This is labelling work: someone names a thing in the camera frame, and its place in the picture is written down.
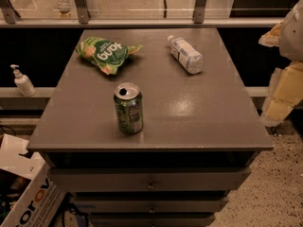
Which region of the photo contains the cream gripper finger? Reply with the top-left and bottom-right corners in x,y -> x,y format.
258,23 -> 282,47

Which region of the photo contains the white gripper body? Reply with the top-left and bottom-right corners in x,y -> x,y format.
266,62 -> 303,121

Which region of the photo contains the blue labelled plastic bottle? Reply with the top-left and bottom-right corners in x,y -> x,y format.
168,35 -> 204,75

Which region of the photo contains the green soda can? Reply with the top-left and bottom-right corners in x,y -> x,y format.
114,82 -> 143,134

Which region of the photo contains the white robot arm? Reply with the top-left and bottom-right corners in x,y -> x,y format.
258,0 -> 303,127

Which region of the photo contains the white pump dispenser bottle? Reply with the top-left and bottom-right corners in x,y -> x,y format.
10,64 -> 36,97

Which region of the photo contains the grey drawer cabinet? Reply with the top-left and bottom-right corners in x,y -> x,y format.
28,28 -> 273,227

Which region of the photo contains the top drawer knob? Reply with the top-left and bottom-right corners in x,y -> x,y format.
146,181 -> 156,190

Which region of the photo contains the drawer knob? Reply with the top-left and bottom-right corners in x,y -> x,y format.
148,205 -> 156,214
146,181 -> 156,190

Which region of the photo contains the green chip bag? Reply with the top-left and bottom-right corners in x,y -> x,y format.
75,37 -> 142,75

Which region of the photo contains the middle drawer knob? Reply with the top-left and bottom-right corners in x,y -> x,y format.
148,205 -> 156,214

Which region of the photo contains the white cardboard box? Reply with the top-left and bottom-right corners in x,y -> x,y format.
0,134 -> 65,227

